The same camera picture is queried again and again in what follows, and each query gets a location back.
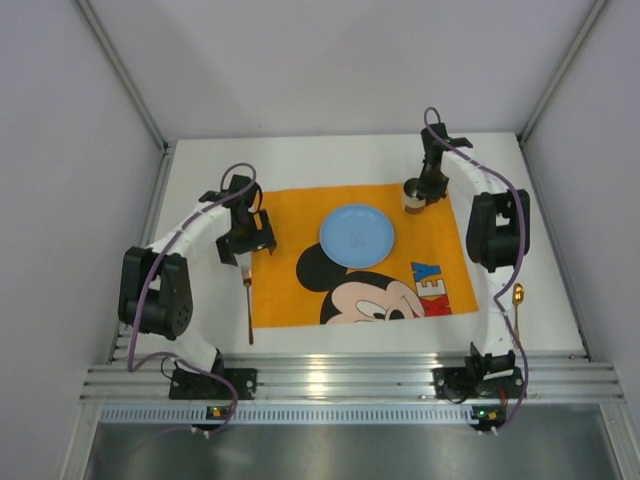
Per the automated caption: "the steel cup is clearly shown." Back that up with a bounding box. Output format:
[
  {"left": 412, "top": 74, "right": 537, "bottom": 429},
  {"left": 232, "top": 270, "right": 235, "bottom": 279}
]
[{"left": 402, "top": 178, "right": 426, "bottom": 215}]

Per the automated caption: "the rose gold fork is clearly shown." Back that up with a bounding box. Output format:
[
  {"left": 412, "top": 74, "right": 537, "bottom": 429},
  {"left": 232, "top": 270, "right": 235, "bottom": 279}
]
[{"left": 241, "top": 265, "right": 254, "bottom": 345}]

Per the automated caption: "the orange Mickey Mouse placemat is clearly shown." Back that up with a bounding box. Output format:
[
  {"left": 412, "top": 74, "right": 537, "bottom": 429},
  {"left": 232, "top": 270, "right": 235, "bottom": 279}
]
[{"left": 252, "top": 184, "right": 478, "bottom": 328}]

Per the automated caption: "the blue plate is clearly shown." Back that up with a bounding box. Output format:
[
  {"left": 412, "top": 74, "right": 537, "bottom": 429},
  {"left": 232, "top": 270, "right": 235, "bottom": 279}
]
[{"left": 319, "top": 203, "right": 395, "bottom": 269}]

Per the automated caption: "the gold spoon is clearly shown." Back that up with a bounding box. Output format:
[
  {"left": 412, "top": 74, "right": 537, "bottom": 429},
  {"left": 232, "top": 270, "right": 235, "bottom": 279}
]
[{"left": 512, "top": 283, "right": 525, "bottom": 339}]

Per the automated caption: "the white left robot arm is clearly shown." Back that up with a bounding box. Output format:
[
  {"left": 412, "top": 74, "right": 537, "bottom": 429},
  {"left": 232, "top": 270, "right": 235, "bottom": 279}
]
[{"left": 117, "top": 172, "right": 277, "bottom": 376}]

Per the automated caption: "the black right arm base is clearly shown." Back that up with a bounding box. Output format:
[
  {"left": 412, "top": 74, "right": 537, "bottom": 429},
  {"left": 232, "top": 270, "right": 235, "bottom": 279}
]
[{"left": 433, "top": 343, "right": 524, "bottom": 404}]

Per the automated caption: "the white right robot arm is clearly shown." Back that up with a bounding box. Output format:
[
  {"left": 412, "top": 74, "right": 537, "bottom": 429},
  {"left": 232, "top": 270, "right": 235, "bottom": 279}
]
[{"left": 421, "top": 123, "right": 530, "bottom": 357}]

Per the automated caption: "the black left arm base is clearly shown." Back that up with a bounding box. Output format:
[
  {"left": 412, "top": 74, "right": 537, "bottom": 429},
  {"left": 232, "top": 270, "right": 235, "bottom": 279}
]
[{"left": 160, "top": 357, "right": 258, "bottom": 400}]

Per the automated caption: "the aluminium front rail frame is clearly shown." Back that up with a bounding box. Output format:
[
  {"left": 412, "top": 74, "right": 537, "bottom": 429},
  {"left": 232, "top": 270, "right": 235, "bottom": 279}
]
[{"left": 80, "top": 355, "right": 623, "bottom": 425}]

